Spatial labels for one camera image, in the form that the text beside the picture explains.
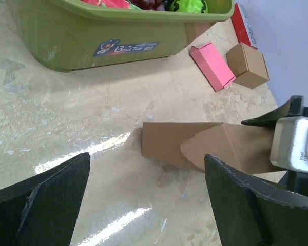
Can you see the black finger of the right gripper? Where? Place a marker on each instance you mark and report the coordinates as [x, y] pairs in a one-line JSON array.
[[294, 107]]

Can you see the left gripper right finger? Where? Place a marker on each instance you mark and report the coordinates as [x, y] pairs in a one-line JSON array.
[[251, 211]]

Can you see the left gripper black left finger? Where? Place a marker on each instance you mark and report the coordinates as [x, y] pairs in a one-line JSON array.
[[43, 209]]

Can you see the large cardboard box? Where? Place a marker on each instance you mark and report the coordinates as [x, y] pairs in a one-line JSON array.
[[184, 145]]

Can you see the small brown cardboard box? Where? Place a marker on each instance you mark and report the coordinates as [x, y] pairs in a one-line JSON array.
[[248, 65]]

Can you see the red white toothpaste box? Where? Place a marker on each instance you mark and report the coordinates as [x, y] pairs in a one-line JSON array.
[[242, 28]]

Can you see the pink rectangular block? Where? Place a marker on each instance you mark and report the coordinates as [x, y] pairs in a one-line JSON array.
[[212, 65]]

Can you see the dark grape bunch lower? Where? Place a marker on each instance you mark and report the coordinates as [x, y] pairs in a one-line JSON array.
[[156, 5]]

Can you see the green plastic bin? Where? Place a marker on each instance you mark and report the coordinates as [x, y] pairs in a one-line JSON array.
[[72, 35]]

